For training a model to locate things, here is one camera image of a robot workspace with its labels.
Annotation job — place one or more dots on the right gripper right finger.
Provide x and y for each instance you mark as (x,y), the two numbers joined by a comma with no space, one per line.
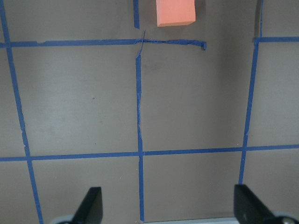
(248,209)

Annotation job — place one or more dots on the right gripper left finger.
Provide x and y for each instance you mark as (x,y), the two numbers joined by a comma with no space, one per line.
(90,210)

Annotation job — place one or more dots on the orange foam block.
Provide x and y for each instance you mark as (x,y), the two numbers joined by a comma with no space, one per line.
(175,12)

